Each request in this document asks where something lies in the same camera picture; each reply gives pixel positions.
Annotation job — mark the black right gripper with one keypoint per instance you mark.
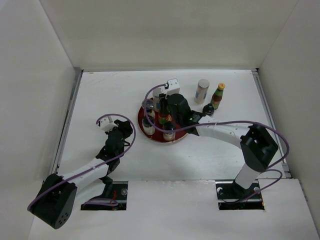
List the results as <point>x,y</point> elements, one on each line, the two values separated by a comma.
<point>163,102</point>

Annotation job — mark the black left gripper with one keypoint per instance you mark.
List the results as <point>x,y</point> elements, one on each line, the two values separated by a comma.
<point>124,127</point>

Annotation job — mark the sauce bottle yellow cap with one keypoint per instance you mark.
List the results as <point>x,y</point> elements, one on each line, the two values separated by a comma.
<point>163,115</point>
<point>217,96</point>

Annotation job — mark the tall grinder clear cap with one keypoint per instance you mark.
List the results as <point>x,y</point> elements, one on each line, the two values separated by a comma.
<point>148,105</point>

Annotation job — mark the wide jar black handle lid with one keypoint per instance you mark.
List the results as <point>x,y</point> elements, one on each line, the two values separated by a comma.
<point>169,133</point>

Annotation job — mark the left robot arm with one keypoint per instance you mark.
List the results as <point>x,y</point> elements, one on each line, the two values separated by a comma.
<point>55,200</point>

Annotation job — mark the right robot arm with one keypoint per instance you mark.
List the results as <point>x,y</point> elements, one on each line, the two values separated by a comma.
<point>257,145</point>

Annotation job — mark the black lid jar right side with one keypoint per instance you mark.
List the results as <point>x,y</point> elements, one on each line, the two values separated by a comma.
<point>208,110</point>

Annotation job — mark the red round tray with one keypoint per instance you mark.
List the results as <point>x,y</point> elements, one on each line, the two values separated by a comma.
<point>158,135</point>

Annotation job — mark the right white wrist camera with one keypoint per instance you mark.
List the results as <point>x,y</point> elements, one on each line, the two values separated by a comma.
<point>172,86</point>

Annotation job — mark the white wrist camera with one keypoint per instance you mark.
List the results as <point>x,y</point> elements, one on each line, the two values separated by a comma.
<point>106,123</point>
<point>172,86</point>

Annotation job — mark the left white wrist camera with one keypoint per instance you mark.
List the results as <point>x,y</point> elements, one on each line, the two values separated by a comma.
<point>106,123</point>

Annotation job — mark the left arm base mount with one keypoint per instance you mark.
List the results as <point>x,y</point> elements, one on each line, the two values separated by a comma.
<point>110,195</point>

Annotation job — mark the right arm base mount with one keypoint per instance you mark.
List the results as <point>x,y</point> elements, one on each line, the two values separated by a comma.
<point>231,198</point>

